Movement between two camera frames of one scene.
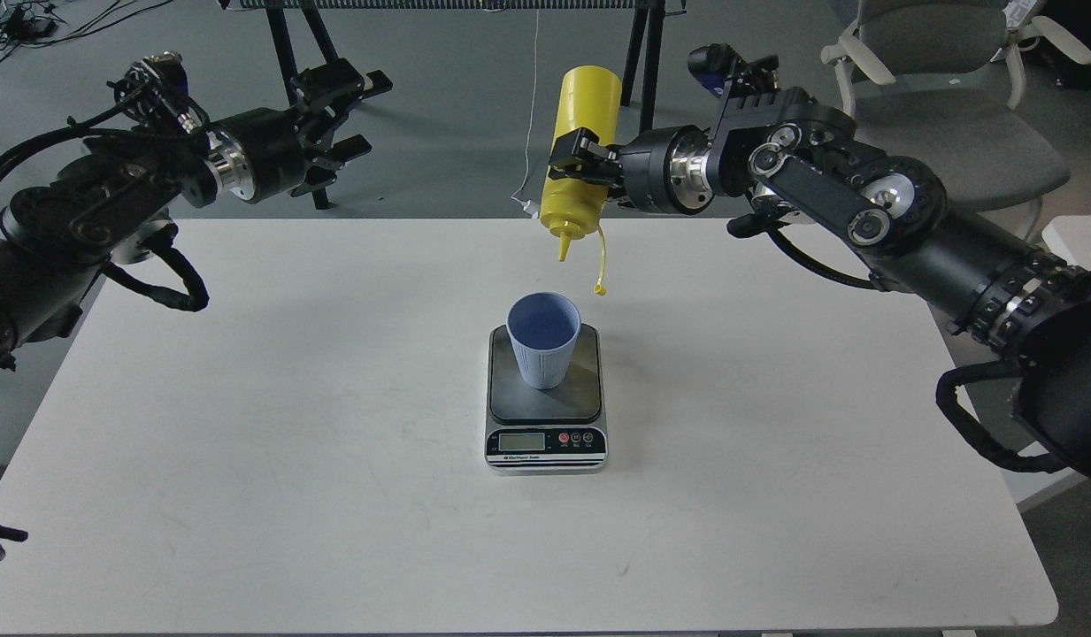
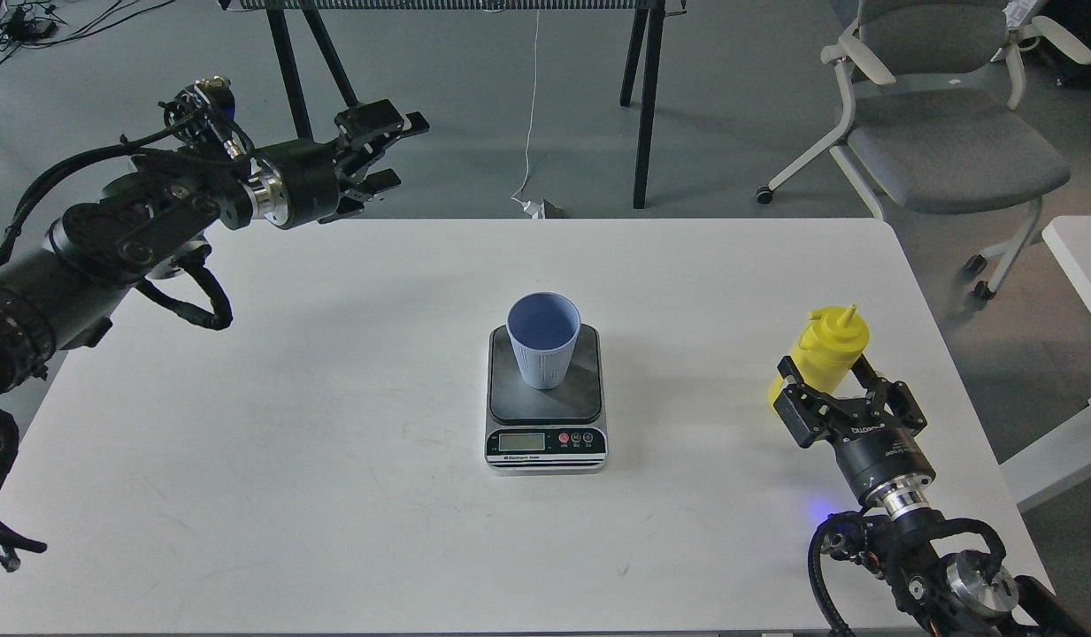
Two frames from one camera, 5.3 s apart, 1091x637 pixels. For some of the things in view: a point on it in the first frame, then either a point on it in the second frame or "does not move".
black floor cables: (33, 23) does not move
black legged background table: (285, 21) does not move
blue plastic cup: (544, 327) does not move
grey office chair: (942, 81) does not move
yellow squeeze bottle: (588, 96) to (824, 355)
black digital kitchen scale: (558, 430) does not move
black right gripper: (670, 170) to (884, 461)
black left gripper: (260, 153) to (303, 184)
